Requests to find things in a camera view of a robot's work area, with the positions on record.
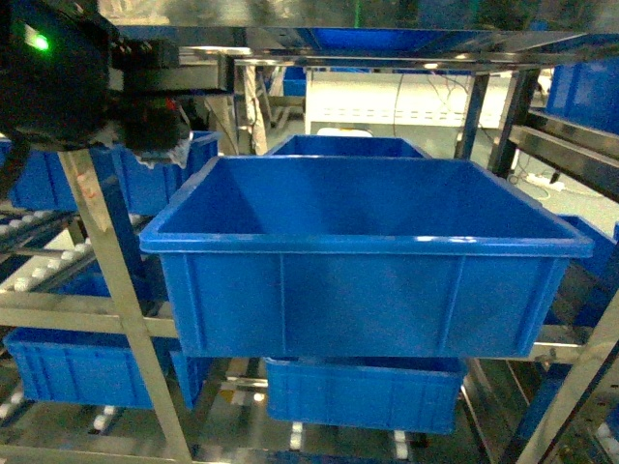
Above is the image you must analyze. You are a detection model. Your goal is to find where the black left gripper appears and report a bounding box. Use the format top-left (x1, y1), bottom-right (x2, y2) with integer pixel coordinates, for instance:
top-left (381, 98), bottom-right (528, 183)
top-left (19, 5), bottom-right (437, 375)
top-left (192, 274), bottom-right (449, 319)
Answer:
top-left (1, 1), bottom-right (227, 151)

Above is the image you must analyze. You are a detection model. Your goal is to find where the red mushroom push button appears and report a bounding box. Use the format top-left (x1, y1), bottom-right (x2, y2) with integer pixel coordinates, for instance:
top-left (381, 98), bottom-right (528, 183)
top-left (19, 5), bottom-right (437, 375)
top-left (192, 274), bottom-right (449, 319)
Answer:
top-left (135, 135), bottom-right (192, 169)

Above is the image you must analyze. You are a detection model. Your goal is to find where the blue bin lower shelf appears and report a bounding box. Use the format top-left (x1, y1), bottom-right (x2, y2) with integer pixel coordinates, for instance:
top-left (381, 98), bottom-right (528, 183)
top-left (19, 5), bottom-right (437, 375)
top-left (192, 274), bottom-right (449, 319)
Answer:
top-left (264, 358), bottom-right (467, 435)

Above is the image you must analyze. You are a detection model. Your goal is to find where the blue bin upper left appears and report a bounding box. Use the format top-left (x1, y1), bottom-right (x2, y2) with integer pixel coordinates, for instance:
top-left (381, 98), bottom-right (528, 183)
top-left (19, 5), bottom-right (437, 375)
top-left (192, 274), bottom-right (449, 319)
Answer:
top-left (9, 131), bottom-right (221, 216)

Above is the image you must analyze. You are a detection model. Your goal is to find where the large blue front bin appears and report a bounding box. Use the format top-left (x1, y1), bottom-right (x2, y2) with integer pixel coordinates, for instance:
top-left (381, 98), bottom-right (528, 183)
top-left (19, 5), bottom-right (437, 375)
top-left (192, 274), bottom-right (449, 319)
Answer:
top-left (139, 156), bottom-right (594, 358)

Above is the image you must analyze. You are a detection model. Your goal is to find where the blue bin behind front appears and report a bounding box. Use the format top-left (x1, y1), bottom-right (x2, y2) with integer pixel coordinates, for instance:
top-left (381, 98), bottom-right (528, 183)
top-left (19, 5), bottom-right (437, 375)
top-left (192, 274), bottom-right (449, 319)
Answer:
top-left (268, 134), bottom-right (430, 159)

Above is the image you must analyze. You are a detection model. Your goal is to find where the blue bin lower left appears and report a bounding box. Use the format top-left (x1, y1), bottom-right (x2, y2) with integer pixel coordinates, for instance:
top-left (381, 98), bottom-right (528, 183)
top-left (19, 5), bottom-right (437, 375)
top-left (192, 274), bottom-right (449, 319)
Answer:
top-left (2, 327), bottom-right (214, 412)

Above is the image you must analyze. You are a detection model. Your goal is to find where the steel shelf rack frame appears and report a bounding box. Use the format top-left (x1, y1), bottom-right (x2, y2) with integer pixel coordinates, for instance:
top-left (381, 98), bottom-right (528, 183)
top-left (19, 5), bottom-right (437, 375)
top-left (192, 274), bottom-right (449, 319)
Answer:
top-left (1, 25), bottom-right (618, 463)

